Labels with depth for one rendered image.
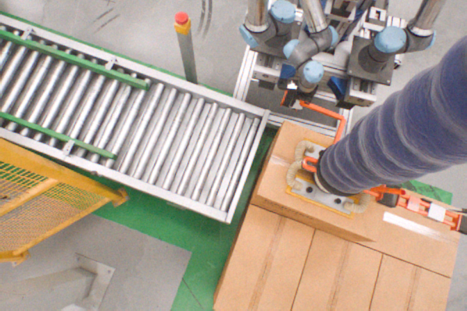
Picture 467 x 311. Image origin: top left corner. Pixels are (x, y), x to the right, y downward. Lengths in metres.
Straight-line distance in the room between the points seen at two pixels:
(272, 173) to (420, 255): 1.05
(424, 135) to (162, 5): 2.72
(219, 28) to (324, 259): 1.93
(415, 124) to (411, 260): 1.63
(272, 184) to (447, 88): 1.18
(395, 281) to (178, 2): 2.54
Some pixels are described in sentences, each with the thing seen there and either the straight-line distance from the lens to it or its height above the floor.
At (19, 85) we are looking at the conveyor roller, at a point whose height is 0.54.
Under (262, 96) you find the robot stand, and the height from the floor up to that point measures 0.21.
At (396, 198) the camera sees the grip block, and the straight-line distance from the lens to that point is 1.83.
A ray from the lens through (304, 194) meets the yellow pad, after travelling 1.83.
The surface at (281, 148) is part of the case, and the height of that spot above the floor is 0.94.
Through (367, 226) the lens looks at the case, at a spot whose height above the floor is 0.94.
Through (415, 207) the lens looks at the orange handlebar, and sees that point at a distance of 1.87.
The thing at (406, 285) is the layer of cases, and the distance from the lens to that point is 2.45.
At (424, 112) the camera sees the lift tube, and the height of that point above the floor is 2.02.
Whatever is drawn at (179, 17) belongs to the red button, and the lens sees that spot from 2.02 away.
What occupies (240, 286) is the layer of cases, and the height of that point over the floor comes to 0.54.
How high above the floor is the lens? 2.74
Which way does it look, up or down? 75 degrees down
